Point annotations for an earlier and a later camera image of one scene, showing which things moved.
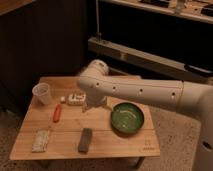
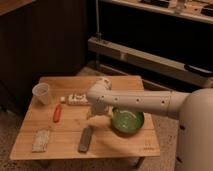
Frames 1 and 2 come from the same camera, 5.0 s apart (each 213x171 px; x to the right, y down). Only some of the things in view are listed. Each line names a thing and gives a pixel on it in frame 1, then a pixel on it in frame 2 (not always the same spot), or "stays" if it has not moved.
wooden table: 61,130 stays
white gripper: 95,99 → 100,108
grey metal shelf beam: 148,60 stays
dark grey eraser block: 85,140 stays
